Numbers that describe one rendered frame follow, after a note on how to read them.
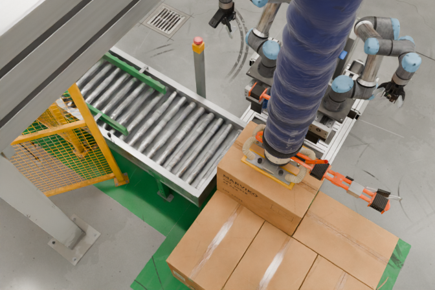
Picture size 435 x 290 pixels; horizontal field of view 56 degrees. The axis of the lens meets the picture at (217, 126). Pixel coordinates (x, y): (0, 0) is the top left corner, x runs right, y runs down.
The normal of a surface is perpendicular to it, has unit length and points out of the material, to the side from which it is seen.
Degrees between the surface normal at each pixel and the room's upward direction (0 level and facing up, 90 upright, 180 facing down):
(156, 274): 0
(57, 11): 90
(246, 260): 0
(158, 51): 0
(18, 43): 90
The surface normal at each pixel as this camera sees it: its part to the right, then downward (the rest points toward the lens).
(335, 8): 0.04, 0.76
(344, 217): 0.00, -0.50
